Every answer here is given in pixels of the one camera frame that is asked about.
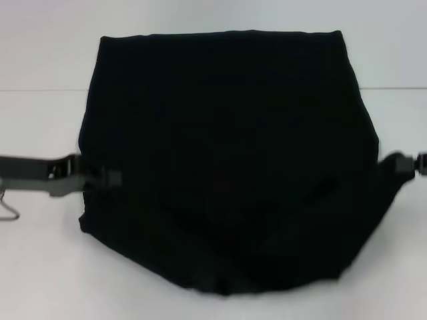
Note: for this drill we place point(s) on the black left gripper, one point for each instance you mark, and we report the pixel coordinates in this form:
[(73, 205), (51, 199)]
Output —
[(36, 173)]

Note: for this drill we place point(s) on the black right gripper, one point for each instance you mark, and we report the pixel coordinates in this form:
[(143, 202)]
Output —
[(421, 164)]

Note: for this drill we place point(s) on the black shirt with FREE print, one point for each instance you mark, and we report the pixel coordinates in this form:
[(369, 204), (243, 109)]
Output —
[(227, 150)]

